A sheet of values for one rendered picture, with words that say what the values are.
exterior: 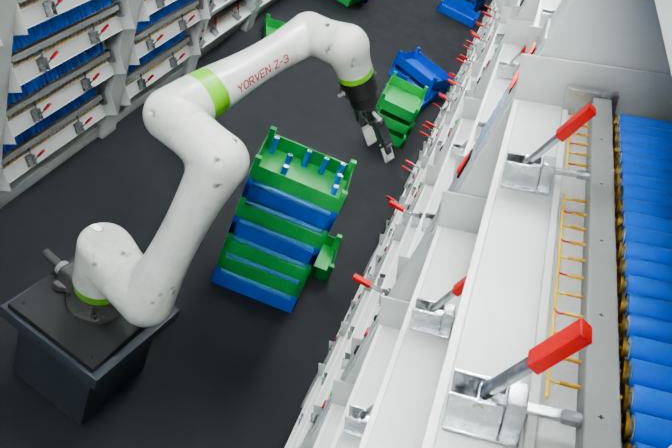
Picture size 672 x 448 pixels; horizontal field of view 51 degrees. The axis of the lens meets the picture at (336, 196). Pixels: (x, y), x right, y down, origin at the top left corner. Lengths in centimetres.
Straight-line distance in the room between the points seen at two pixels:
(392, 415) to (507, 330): 20
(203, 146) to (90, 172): 136
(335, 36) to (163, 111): 44
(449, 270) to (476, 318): 34
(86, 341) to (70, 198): 91
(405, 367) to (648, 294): 26
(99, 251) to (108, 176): 109
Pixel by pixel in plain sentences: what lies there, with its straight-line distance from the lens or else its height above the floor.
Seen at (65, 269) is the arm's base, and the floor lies 37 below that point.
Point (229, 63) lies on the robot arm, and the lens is 165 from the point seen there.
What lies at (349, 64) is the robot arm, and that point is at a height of 106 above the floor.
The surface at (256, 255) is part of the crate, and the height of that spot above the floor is 19.
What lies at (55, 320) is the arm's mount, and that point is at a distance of 192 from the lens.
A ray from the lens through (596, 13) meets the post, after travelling 75.
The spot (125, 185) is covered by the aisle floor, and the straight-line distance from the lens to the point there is 278.
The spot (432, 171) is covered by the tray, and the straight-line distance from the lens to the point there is 164.
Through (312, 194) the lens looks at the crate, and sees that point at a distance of 217.
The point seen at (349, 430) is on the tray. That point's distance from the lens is 86.
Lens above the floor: 179
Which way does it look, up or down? 35 degrees down
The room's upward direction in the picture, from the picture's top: 25 degrees clockwise
